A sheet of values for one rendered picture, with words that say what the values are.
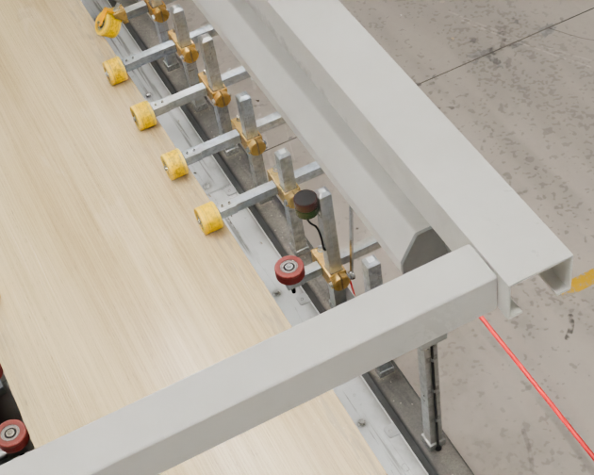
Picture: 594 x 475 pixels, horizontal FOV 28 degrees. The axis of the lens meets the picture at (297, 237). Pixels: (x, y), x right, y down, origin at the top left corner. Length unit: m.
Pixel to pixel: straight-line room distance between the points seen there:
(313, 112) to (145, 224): 2.02
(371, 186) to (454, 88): 3.70
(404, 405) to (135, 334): 0.73
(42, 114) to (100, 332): 0.93
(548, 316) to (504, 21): 1.62
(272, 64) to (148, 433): 0.59
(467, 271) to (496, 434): 2.81
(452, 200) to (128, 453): 0.39
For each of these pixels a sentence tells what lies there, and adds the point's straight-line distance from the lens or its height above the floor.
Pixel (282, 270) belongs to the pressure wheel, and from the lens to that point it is 3.16.
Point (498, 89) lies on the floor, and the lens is 4.97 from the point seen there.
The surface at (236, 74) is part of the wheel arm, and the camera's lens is 3.67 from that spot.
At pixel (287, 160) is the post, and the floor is 1.08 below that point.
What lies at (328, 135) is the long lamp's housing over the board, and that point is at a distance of 1.35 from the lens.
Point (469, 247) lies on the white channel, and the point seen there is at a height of 2.46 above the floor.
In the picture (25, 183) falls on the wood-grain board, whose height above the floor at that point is 0.90.
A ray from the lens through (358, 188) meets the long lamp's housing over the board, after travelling 1.31.
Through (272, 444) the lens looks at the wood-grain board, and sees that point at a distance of 2.85.
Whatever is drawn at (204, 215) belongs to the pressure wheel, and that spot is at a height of 0.98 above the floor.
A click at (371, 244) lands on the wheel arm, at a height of 0.86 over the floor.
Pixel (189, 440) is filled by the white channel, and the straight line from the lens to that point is 1.04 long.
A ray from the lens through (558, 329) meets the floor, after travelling 4.14.
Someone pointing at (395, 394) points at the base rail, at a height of 0.70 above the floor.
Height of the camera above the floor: 3.30
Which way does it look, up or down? 48 degrees down
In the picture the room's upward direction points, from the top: 10 degrees counter-clockwise
